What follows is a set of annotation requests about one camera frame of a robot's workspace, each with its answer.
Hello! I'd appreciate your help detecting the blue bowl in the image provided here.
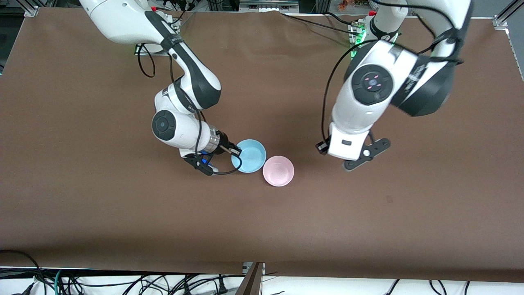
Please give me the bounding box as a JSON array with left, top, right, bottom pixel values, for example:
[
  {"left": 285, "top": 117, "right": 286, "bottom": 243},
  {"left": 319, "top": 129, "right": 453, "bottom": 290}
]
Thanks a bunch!
[{"left": 231, "top": 139, "right": 267, "bottom": 173}]

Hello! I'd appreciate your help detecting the pink bowl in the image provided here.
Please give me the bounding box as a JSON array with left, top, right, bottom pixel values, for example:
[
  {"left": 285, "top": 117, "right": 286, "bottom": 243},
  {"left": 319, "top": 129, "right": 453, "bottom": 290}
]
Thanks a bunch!
[{"left": 262, "top": 155, "right": 295, "bottom": 187}]

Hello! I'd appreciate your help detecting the brown table cover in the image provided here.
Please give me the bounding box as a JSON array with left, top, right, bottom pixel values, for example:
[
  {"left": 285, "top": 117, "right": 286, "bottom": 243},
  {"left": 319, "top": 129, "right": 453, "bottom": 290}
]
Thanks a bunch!
[{"left": 0, "top": 7, "right": 524, "bottom": 283}]

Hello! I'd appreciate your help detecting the silver metal box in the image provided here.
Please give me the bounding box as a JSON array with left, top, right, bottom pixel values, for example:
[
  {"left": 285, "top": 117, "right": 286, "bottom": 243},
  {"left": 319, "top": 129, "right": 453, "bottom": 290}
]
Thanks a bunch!
[{"left": 239, "top": 0, "right": 299, "bottom": 13}]

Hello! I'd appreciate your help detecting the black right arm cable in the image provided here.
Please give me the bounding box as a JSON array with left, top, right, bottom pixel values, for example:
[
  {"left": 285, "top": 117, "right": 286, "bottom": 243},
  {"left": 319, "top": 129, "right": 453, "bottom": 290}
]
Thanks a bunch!
[{"left": 137, "top": 43, "right": 243, "bottom": 176}]

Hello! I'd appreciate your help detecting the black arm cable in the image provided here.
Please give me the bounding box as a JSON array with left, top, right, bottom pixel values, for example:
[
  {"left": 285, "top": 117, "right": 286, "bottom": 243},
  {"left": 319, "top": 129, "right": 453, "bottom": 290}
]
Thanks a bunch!
[
  {"left": 137, "top": 43, "right": 243, "bottom": 176},
  {"left": 321, "top": 0, "right": 465, "bottom": 144}
]

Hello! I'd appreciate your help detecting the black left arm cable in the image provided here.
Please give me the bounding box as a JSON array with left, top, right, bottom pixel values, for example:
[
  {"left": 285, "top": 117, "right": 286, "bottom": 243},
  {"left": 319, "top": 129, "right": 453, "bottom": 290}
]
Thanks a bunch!
[{"left": 321, "top": 0, "right": 465, "bottom": 144}]

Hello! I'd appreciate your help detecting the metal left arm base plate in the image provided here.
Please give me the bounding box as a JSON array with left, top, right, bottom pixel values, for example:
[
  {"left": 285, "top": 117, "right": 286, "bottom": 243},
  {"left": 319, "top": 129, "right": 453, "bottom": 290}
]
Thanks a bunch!
[{"left": 348, "top": 20, "right": 369, "bottom": 58}]

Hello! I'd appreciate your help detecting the black cable on table cover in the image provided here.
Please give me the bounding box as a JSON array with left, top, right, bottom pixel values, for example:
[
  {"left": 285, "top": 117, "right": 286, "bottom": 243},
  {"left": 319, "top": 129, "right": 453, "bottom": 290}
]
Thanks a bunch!
[{"left": 280, "top": 12, "right": 357, "bottom": 32}]

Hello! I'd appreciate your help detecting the aluminium profile post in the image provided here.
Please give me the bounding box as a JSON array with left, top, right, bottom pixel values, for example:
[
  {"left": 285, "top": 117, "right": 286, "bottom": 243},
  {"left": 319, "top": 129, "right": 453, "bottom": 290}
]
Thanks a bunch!
[{"left": 235, "top": 262, "right": 265, "bottom": 295}]

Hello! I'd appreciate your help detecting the thick black curved cable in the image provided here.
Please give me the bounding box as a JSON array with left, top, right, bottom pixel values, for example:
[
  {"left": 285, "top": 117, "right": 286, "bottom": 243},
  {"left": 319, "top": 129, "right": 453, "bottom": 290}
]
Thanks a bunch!
[{"left": 0, "top": 250, "right": 41, "bottom": 283}]

